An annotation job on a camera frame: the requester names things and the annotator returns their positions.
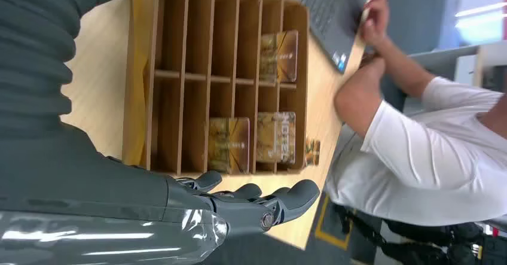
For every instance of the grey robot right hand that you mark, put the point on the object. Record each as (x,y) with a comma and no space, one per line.
(79,199)

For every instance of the autumn trees path card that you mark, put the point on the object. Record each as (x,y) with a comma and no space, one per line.
(279,57)

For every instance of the small autumn card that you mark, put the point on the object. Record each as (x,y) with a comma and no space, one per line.
(313,152)

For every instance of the person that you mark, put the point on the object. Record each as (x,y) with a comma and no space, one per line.
(416,168)

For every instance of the autumn hotel card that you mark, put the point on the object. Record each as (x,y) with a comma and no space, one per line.
(275,138)

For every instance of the autumn trees card white print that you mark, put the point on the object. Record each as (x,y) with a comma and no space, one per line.
(229,146)

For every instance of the wooden card rack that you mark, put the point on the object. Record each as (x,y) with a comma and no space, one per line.
(170,37)

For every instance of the dark grey laptop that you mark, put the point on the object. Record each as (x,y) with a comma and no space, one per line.
(325,9)

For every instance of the white counter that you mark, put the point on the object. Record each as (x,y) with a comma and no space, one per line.
(491,53)

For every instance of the robot right arm ribbed sleeve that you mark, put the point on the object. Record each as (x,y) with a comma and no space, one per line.
(31,57)

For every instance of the black chair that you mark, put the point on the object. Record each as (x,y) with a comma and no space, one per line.
(435,247)

